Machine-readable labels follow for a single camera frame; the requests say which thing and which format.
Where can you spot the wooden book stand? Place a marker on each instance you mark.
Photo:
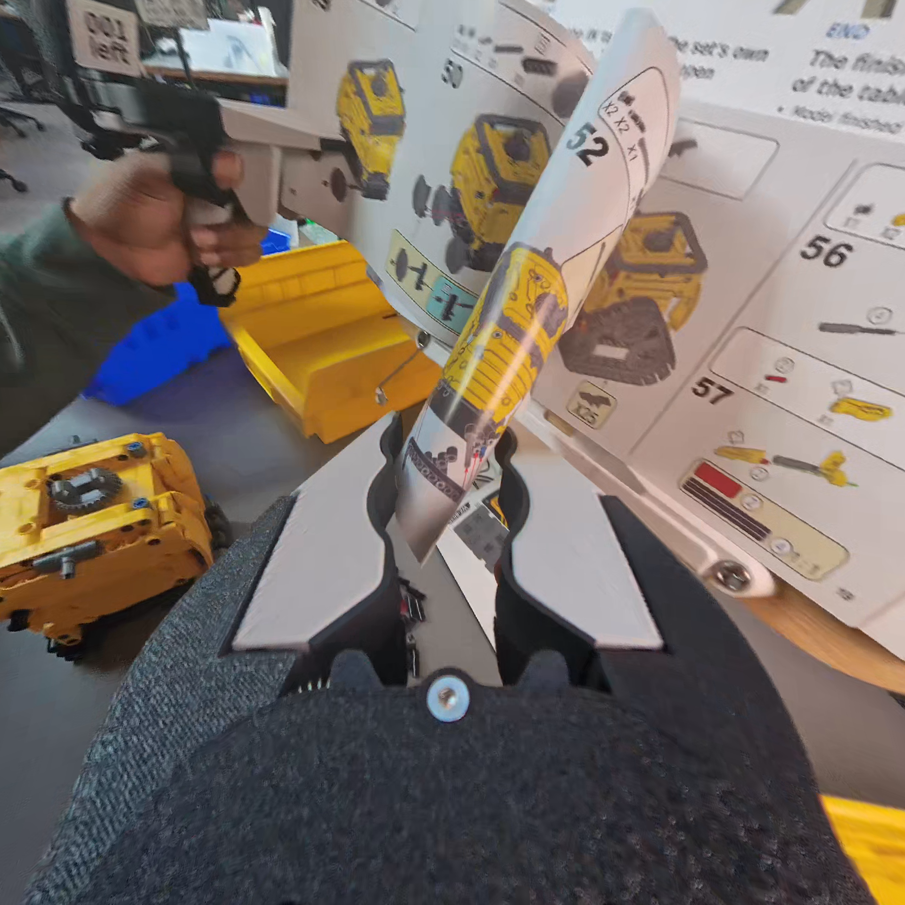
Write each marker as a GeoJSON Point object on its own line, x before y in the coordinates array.
{"type": "Point", "coordinates": [834, 636]}

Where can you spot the yellow plastic bin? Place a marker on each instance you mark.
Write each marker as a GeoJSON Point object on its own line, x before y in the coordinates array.
{"type": "Point", "coordinates": [339, 367]}
{"type": "Point", "coordinates": [869, 848]}

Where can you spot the small black red lego pieces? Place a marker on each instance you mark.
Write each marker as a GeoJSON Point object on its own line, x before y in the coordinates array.
{"type": "Point", "coordinates": [410, 608]}

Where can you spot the yellow grey sticker sheet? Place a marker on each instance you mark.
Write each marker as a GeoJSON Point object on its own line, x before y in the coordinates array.
{"type": "Point", "coordinates": [481, 530]}

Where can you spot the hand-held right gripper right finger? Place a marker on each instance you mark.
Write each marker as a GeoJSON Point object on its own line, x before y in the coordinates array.
{"type": "Point", "coordinates": [580, 565]}

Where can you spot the person's left forearm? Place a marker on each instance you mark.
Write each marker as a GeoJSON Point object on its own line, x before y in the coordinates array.
{"type": "Point", "coordinates": [49, 318]}

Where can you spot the white task instruction sheet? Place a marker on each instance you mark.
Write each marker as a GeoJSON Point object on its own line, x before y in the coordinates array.
{"type": "Point", "coordinates": [778, 63]}

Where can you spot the lego instruction booklet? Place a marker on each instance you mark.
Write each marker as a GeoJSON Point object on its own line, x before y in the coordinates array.
{"type": "Point", "coordinates": [707, 283]}

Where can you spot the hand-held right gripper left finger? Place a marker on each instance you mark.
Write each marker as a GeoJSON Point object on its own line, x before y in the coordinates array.
{"type": "Point", "coordinates": [318, 558]}

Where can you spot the blue plastic bin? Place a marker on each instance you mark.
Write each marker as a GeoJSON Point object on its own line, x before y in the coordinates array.
{"type": "Point", "coordinates": [155, 346]}

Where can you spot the yellow lego model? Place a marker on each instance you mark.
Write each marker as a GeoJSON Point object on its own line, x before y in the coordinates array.
{"type": "Point", "coordinates": [106, 509]}

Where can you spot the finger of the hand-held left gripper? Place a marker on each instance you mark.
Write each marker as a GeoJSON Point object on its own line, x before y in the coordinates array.
{"type": "Point", "coordinates": [276, 127]}

